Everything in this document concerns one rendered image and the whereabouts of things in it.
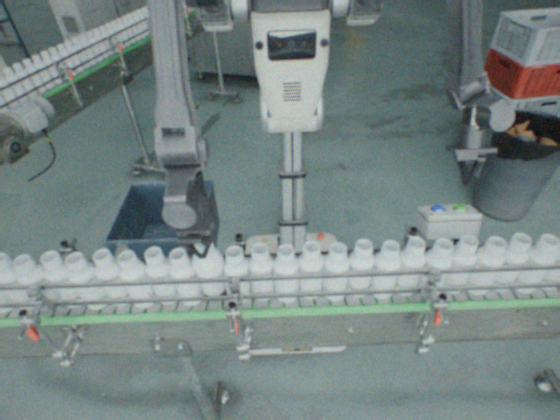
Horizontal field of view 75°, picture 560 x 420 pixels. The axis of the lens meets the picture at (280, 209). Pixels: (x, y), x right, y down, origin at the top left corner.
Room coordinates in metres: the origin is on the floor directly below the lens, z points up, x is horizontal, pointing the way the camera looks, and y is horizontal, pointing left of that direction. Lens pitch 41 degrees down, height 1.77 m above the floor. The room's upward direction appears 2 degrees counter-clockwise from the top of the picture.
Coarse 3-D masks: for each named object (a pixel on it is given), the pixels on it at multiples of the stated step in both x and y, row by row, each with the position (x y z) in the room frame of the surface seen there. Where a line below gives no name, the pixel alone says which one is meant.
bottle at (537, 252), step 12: (540, 240) 0.55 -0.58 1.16; (552, 240) 0.56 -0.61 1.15; (528, 252) 0.55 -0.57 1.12; (540, 252) 0.54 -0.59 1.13; (552, 252) 0.53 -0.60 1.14; (528, 264) 0.54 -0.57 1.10; (540, 264) 0.52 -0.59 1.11; (552, 264) 0.52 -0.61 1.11; (528, 276) 0.53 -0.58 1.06; (540, 276) 0.52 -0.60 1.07; (516, 288) 0.53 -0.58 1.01; (528, 288) 0.52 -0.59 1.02
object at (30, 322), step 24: (72, 240) 0.70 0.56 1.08; (240, 240) 0.65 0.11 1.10; (408, 240) 0.65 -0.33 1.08; (432, 288) 0.49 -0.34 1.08; (24, 312) 0.46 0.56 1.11; (48, 312) 0.50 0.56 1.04; (240, 312) 0.45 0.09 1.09; (432, 312) 0.45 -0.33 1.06; (24, 336) 0.42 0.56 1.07; (48, 336) 0.46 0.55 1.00; (240, 336) 0.45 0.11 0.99; (72, 360) 0.46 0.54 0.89; (240, 360) 0.44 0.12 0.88
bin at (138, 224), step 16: (128, 192) 1.07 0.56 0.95; (144, 192) 1.12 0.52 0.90; (160, 192) 1.12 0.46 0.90; (208, 192) 1.12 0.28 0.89; (128, 208) 1.03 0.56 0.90; (144, 208) 1.12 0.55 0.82; (160, 208) 1.12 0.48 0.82; (112, 224) 0.90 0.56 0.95; (128, 224) 0.99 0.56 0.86; (144, 224) 1.10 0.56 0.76; (160, 224) 1.12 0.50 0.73; (112, 240) 0.82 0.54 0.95; (128, 240) 0.82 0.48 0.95; (144, 240) 0.82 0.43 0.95; (160, 240) 0.81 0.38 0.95; (176, 240) 0.81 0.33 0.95; (144, 256) 0.82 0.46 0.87
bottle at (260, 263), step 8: (256, 248) 0.57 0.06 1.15; (264, 248) 0.57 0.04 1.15; (256, 256) 0.54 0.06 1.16; (264, 256) 0.55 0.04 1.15; (248, 264) 0.55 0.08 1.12; (256, 264) 0.54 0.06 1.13; (264, 264) 0.54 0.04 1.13; (272, 264) 0.55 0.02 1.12; (256, 272) 0.53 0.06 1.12; (264, 272) 0.53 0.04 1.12; (272, 272) 0.55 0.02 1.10; (256, 288) 0.53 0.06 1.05; (264, 288) 0.53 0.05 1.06; (272, 288) 0.54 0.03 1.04
